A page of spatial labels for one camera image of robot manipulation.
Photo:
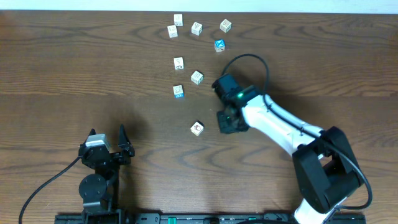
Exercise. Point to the wooden block number three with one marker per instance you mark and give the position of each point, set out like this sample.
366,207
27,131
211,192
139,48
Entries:
196,28

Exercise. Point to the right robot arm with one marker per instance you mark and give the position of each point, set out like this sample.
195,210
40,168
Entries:
325,166

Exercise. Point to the wooden block yellow side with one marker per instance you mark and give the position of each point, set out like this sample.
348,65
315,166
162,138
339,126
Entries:
178,63

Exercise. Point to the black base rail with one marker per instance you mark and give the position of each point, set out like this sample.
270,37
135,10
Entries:
155,218

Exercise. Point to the wooden block far right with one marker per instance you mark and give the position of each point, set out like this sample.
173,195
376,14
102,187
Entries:
225,25

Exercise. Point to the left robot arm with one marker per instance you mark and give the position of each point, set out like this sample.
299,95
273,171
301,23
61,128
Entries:
100,190

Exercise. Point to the wooden block teal side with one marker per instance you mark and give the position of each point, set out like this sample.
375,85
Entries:
197,77

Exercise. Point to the wooden block red picture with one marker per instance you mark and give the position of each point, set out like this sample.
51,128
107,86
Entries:
197,128

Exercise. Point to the wooden block blue side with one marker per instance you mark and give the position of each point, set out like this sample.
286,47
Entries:
178,91

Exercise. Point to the blue top wooden block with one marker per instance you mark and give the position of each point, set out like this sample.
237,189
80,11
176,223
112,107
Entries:
220,45

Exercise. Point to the wooden block red side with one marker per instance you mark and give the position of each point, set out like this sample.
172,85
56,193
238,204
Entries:
172,30

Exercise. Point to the wooden block top back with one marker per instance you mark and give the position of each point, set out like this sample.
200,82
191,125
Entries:
178,20

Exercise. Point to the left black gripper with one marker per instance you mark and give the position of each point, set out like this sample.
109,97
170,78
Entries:
112,155

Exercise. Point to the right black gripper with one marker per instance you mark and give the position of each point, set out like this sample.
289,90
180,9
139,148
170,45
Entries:
224,127

